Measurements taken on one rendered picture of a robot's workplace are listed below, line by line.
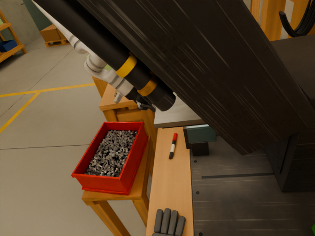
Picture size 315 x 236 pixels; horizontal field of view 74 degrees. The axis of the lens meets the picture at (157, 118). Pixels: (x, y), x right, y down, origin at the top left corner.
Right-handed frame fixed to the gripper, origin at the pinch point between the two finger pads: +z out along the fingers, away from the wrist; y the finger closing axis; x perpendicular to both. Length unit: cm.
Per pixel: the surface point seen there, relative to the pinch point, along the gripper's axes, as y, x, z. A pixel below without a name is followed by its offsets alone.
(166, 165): -26.6, -1.0, 9.4
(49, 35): 482, 331, -153
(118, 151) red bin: -16.6, 18.0, -2.0
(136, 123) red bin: -2.6, 11.1, -0.7
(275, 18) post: 52, -61, 27
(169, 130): -8.2, -1.2, 9.5
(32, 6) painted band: 672, 410, -281
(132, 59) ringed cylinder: -41, -31, -28
